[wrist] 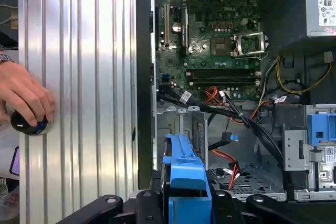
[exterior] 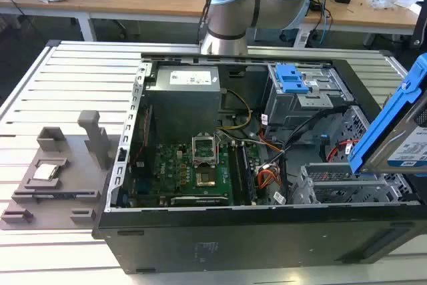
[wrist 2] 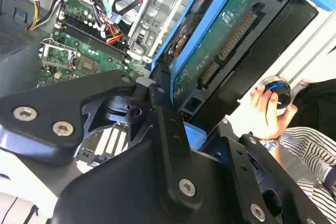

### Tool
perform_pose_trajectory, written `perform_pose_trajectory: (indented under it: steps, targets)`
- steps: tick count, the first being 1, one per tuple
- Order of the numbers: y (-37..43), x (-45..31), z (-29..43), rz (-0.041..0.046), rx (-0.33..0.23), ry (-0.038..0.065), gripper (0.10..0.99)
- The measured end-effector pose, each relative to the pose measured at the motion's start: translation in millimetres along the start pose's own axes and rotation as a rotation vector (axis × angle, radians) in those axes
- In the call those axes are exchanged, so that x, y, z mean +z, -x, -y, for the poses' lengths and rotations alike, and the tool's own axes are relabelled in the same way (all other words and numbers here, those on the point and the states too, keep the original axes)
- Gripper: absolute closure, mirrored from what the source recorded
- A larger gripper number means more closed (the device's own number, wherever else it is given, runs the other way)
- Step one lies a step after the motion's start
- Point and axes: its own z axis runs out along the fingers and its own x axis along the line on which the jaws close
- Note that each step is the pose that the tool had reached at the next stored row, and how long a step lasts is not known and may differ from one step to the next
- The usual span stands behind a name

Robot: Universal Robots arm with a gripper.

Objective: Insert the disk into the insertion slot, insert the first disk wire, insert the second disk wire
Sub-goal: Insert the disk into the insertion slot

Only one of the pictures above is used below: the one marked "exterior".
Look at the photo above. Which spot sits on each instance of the black open PC case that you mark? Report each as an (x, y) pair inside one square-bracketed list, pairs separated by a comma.
[(253, 241)]

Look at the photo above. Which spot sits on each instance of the bronze chipset chip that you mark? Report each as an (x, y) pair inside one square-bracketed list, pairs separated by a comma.
[(206, 179)]

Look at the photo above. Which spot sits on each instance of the black RAM stick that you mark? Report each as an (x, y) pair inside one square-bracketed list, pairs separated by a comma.
[(237, 175), (248, 171)]

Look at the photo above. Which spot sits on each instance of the blue carrier in drive cage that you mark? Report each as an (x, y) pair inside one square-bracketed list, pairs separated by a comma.
[(291, 79)]

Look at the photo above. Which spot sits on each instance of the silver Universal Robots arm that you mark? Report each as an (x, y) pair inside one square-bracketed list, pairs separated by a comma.
[(230, 8)]

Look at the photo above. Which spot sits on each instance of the silver CPU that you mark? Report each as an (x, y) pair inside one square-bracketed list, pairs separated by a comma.
[(45, 172)]

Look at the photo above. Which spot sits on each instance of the dark RAM stick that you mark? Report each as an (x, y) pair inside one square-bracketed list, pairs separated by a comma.
[(63, 194)]

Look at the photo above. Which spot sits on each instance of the grey power supply unit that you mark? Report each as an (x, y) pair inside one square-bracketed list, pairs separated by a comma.
[(185, 104)]

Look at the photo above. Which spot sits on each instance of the wooden desk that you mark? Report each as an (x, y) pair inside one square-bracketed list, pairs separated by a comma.
[(133, 1), (360, 14)]

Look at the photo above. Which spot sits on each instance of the green motherboard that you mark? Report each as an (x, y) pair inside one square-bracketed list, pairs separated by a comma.
[(166, 168)]

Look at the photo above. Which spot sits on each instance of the hard disk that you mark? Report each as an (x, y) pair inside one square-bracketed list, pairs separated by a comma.
[(377, 131)]

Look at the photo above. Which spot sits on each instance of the grey metal drive cage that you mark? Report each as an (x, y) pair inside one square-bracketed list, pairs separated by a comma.
[(300, 104)]

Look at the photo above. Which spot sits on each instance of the grey parts rack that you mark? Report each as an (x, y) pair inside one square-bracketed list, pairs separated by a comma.
[(76, 165)]

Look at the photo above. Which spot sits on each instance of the perforated metal disk bay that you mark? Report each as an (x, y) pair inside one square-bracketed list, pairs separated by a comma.
[(347, 188)]

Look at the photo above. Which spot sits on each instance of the thin metal locking lever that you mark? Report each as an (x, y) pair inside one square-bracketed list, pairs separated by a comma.
[(218, 146)]

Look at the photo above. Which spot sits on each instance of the black graphics card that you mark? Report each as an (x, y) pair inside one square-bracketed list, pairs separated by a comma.
[(200, 201)]

